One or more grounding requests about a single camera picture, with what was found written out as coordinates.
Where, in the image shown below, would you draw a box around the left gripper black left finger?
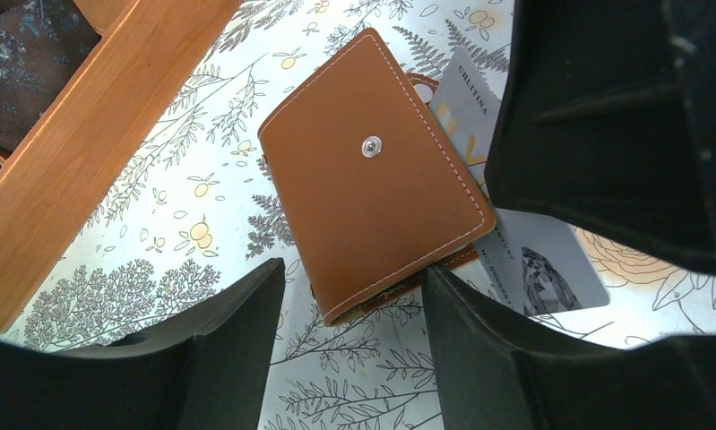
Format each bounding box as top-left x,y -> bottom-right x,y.
0,258 -> 286,429

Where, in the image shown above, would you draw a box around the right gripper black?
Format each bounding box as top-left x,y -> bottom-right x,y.
485,0 -> 716,275

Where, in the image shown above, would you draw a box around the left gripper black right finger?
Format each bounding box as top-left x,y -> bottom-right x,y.
421,264 -> 716,429

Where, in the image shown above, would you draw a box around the credit card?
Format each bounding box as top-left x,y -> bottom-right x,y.
429,47 -> 609,316

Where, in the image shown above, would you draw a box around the brown leather card holder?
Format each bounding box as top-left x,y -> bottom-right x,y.
258,28 -> 496,326

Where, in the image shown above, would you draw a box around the orange wooden compartment tray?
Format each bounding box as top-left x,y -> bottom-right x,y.
0,0 -> 239,333

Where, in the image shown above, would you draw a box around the black items in tray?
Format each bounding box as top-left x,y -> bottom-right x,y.
0,0 -> 100,151

